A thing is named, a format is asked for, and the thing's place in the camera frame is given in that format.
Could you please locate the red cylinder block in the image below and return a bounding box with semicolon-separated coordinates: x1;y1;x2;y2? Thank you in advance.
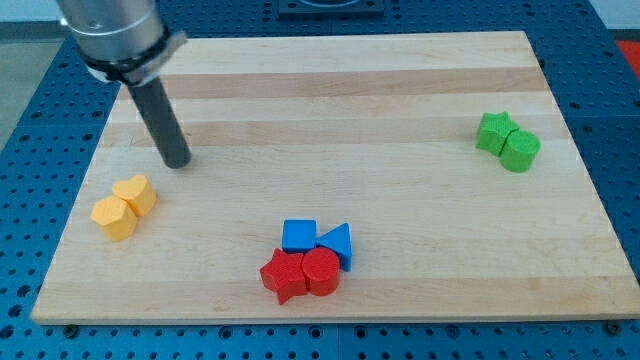
301;247;340;296

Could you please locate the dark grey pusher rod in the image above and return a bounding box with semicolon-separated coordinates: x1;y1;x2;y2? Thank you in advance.
128;78;191;169

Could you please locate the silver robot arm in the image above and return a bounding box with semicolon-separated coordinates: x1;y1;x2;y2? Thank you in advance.
57;0;187;87

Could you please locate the blue triangle block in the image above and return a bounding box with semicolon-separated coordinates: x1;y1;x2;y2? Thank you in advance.
316;223;352;272

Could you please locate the red star block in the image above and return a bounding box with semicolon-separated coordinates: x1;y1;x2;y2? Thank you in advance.
260;248;307;305

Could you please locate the yellow heart block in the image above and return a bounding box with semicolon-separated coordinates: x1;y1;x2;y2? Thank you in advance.
112;174;157;217

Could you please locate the wooden board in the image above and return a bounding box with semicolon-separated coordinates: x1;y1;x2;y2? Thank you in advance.
32;31;639;325

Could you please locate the green cylinder block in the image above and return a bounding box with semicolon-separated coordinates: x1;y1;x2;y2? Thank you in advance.
499;130;541;173

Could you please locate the yellow hexagon block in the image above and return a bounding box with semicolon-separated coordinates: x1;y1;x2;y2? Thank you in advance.
90;195;138;242

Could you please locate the blue square block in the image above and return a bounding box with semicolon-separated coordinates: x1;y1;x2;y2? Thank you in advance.
281;219;316;253

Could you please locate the green star block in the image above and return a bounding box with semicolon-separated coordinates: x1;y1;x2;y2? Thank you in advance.
476;112;520;157

